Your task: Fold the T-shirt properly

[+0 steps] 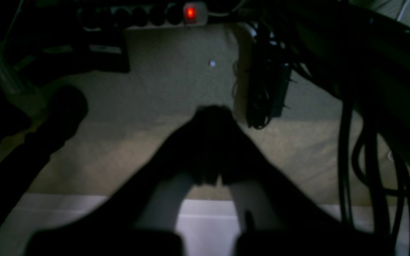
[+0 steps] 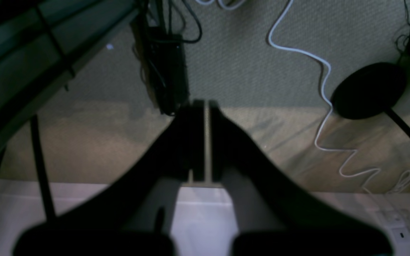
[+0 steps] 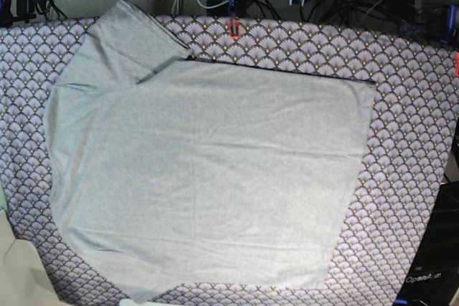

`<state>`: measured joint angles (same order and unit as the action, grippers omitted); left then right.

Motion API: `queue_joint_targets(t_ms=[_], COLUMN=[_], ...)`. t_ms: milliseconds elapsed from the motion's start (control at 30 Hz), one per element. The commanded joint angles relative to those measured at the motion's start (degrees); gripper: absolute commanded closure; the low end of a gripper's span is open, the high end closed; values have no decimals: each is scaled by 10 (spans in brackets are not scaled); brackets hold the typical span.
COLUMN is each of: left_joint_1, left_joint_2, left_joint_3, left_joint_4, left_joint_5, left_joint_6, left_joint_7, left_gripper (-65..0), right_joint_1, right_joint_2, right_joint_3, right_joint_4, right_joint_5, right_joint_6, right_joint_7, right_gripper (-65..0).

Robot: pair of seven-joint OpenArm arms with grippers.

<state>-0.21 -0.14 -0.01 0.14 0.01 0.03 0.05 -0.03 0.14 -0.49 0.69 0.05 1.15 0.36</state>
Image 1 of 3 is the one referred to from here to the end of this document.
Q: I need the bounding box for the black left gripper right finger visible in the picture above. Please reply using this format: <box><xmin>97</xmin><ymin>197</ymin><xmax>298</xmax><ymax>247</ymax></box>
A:
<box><xmin>212</xmin><ymin>106</ymin><xmax>394</xmax><ymax>256</ymax></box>

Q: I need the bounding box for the white power strip red switch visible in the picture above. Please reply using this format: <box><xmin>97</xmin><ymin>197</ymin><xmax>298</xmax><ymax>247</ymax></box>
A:
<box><xmin>77</xmin><ymin>0</ymin><xmax>210</xmax><ymax>31</ymax></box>

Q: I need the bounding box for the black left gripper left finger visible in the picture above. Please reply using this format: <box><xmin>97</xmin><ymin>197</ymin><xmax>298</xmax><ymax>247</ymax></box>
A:
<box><xmin>27</xmin><ymin>106</ymin><xmax>223</xmax><ymax>256</ymax></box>

